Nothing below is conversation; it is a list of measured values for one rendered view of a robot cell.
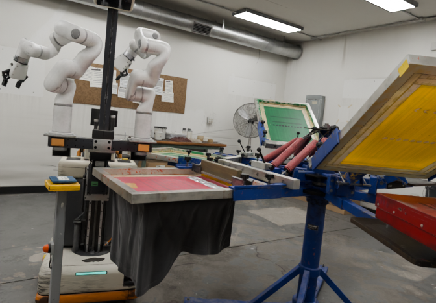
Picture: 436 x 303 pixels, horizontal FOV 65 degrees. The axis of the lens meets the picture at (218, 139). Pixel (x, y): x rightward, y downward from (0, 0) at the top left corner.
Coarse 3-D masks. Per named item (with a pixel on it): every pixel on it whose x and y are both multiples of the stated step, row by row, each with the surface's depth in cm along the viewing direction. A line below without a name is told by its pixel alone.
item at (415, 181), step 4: (380, 176) 296; (396, 180) 282; (408, 180) 289; (412, 180) 292; (416, 180) 294; (420, 180) 298; (424, 180) 300; (388, 184) 282; (392, 184) 285; (396, 184) 289; (400, 184) 293; (404, 184) 296; (408, 184) 274; (412, 184) 272; (416, 184) 272; (420, 184) 276; (424, 184) 279; (428, 184) 283; (432, 184) 287; (356, 188) 257; (360, 188) 261; (364, 188) 264; (368, 188) 267; (380, 188) 277; (384, 188) 280; (388, 188) 283; (392, 188) 286; (396, 188) 290
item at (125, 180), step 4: (148, 176) 188; (152, 176) 189; (156, 176) 190; (160, 176) 191; (164, 176) 193; (168, 176) 194; (172, 176) 195; (176, 176) 196; (180, 176) 198; (184, 176) 199; (188, 176) 200; (196, 176) 203; (200, 176) 204; (124, 180) 171; (128, 180) 172; (132, 180) 173; (136, 180) 174; (188, 180) 188; (192, 180) 189; (208, 180) 194; (212, 180) 196; (136, 184) 165; (140, 184) 166; (144, 184) 167
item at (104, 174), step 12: (96, 168) 178; (108, 168) 181; (120, 168) 185; (132, 168) 189; (144, 168) 193; (156, 168) 197; (168, 168) 201; (108, 180) 156; (120, 180) 154; (120, 192) 142; (132, 192) 134; (144, 192) 136; (156, 192) 139; (168, 192) 141; (180, 192) 143; (192, 192) 146; (204, 192) 150; (216, 192) 153; (228, 192) 157
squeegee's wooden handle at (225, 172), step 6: (204, 162) 199; (210, 162) 195; (204, 168) 199; (210, 168) 194; (216, 168) 189; (222, 168) 185; (228, 168) 180; (234, 168) 179; (216, 174) 189; (222, 174) 184; (228, 174) 180; (234, 174) 175; (240, 174) 175
